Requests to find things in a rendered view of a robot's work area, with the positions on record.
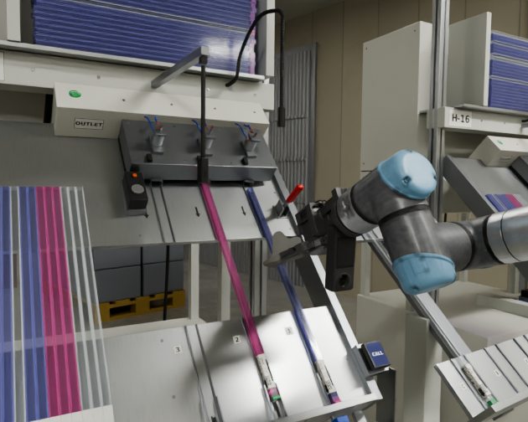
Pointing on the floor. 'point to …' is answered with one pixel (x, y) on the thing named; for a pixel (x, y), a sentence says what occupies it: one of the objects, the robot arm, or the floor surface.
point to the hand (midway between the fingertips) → (297, 265)
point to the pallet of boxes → (137, 279)
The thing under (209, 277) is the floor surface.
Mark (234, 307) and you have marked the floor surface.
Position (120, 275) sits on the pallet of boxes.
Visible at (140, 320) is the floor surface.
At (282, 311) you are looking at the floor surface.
